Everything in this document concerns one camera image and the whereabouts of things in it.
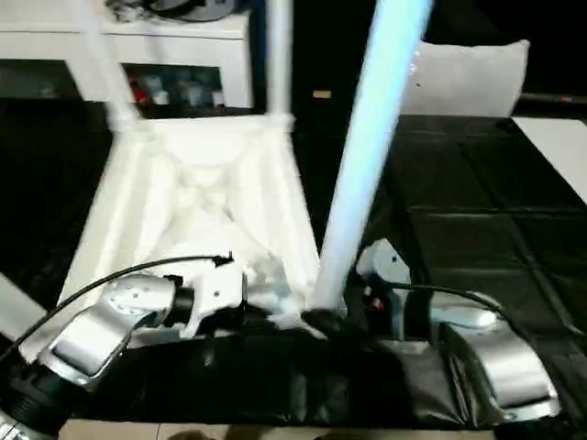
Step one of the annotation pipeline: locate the white plastic table top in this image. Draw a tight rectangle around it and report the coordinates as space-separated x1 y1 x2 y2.
17 112 349 363

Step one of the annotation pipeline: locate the dark robot foot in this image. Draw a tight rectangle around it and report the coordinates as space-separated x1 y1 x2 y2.
164 428 216 440

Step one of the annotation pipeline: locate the white flat board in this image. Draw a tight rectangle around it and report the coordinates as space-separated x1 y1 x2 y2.
511 116 587 203

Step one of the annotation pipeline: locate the grey cushion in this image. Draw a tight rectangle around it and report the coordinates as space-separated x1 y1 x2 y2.
398 38 532 116

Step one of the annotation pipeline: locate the tall black cabinet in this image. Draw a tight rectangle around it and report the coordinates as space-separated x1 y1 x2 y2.
251 0 423 116

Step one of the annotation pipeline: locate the black bar with red mark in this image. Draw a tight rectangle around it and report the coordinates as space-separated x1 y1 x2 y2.
522 93 587 105

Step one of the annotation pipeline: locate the white cabinet with glass doors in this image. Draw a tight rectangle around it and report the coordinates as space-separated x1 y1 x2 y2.
0 0 256 110

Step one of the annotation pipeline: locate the round grey appliance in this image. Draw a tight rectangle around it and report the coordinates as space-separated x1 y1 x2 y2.
150 0 231 22

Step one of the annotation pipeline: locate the black clutter pile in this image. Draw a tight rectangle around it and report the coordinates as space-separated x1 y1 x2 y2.
104 0 153 23

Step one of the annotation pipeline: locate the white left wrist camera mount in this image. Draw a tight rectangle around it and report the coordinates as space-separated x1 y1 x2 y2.
181 263 249 340

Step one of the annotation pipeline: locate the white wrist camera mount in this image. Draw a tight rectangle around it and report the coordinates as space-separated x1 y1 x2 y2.
357 237 413 340
181 263 249 340

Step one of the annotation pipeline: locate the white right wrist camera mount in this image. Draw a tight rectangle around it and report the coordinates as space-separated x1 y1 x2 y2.
357 237 413 340

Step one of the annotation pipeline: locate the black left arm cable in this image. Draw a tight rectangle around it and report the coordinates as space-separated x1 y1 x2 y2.
0 250 236 363

